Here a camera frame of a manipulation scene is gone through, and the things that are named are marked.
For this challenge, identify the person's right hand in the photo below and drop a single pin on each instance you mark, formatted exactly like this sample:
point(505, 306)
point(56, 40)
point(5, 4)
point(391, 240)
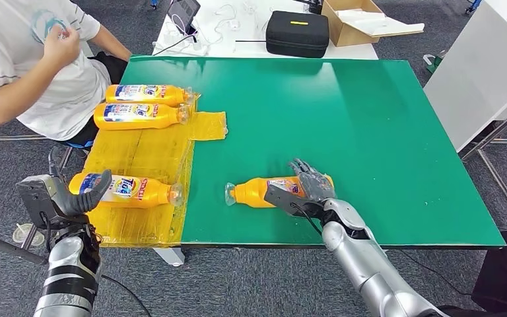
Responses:
point(61, 43)

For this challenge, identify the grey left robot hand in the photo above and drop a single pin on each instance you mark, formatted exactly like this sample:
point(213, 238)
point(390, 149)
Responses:
point(85, 203)

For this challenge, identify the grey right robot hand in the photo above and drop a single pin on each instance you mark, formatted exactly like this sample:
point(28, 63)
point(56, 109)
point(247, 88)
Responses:
point(319, 186)

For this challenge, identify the orange detergent bottle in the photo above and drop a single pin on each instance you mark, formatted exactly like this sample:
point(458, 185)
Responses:
point(249, 193)
point(148, 196)
point(175, 96)
point(166, 119)

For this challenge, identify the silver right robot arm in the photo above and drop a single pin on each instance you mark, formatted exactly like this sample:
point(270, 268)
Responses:
point(363, 258)

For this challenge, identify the person's right forearm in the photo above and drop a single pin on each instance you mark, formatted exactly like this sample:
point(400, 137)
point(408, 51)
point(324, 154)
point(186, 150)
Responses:
point(17, 92)

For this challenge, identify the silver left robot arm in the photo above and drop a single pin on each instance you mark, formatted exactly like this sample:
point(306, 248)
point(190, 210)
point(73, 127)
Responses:
point(65, 271)

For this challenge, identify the person's left forearm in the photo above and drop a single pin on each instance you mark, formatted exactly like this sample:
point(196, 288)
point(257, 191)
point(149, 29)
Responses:
point(111, 43)

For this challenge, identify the person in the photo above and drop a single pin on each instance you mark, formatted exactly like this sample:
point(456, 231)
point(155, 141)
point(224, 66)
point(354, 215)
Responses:
point(13, 39)

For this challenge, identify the blue chair seat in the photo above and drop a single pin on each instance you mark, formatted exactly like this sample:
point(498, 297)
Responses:
point(80, 144)

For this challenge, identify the clear plastic lid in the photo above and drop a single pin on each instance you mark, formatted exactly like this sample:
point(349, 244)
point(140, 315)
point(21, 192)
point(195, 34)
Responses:
point(21, 236)

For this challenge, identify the yellow taped cardboard sheet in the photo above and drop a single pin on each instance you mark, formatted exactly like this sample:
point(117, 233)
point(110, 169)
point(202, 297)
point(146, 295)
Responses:
point(148, 148)

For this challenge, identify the white table foot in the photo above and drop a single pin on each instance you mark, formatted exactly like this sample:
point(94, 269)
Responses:
point(172, 258)

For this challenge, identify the dark tablet on stand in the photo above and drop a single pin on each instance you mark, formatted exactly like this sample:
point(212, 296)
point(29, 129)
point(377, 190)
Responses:
point(183, 12)

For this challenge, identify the black carrying case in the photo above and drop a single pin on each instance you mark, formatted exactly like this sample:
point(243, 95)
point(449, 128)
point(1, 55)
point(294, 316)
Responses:
point(298, 37)

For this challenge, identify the brown cardboard box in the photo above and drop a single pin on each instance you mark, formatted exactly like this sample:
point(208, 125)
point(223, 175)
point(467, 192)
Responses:
point(349, 36)

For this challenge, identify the thin dark rod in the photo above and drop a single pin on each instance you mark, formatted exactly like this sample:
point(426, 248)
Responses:
point(250, 41)

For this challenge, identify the white foam sheet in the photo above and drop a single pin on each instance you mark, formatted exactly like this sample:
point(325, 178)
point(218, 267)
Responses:
point(384, 26)

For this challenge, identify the white charger adapter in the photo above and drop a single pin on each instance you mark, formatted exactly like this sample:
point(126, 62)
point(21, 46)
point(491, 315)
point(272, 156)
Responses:
point(235, 24)

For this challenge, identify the black device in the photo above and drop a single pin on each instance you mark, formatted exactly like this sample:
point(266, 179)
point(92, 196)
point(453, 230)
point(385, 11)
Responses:
point(313, 5)

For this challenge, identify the blue caster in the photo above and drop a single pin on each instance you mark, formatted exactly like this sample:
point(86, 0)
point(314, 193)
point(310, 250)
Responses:
point(472, 5)

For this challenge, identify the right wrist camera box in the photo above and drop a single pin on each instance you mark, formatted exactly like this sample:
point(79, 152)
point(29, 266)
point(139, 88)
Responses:
point(282, 200)

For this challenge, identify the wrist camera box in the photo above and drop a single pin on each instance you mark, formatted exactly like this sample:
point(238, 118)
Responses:
point(35, 201)
point(282, 200)

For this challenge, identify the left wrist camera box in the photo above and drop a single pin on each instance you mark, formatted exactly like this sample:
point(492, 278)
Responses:
point(35, 201)

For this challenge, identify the metal stand frame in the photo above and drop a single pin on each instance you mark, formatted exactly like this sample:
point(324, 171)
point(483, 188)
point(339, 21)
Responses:
point(8, 138)
point(498, 129)

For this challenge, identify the green floor bracket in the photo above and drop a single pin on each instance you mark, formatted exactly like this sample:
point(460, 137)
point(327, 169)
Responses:
point(433, 64)

